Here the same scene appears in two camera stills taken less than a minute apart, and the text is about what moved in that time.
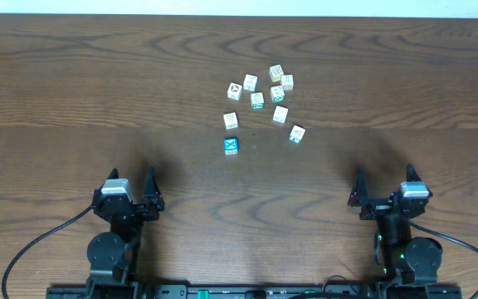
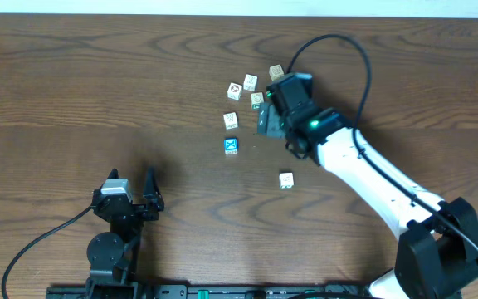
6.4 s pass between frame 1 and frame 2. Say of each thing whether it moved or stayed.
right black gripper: moved
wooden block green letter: stayed
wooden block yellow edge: stayed
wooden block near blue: stayed
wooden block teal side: moved
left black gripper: stayed
